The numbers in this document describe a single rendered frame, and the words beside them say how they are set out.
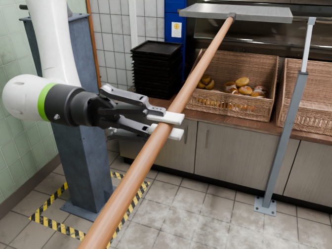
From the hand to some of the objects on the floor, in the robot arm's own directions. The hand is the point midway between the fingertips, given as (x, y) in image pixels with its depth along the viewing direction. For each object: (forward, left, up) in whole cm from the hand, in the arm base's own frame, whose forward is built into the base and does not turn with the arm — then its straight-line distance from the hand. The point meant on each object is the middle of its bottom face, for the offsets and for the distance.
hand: (165, 124), depth 54 cm
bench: (+41, +127, -114) cm, 175 cm away
